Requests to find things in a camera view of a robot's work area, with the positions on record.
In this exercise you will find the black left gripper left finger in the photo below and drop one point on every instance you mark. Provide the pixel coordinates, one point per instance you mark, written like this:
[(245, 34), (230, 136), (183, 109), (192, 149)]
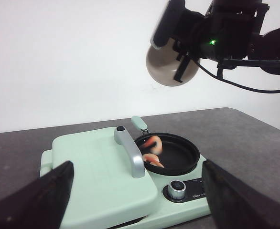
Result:
[(41, 204)]

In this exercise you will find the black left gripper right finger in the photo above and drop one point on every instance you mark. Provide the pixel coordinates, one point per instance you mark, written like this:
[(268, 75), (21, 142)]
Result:
[(234, 204)]

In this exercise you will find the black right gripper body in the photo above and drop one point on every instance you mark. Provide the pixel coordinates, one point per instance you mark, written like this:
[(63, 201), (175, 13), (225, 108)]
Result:
[(224, 32)]

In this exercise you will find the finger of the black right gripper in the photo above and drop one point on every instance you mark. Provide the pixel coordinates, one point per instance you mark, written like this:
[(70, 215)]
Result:
[(181, 68)]

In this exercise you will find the beige ribbed ceramic bowl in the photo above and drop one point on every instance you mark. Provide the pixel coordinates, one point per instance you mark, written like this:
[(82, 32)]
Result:
[(162, 65)]

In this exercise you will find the breakfast maker hinged lid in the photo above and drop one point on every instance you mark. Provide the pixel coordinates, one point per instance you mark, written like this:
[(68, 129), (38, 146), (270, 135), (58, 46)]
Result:
[(111, 185)]

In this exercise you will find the orange shrimp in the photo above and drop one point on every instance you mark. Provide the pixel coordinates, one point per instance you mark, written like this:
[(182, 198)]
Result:
[(152, 159), (155, 144)]

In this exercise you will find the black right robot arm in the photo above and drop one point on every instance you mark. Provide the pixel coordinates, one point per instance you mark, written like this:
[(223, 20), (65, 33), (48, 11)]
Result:
[(263, 52)]

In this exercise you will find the mint green breakfast maker base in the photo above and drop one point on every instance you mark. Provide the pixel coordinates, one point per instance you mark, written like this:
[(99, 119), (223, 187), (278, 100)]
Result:
[(170, 211)]

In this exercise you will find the left silver control knob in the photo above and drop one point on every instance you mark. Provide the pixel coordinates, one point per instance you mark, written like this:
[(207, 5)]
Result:
[(176, 189)]

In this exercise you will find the black round frying pan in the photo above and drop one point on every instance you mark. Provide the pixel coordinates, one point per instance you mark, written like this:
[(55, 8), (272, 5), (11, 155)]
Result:
[(179, 155)]

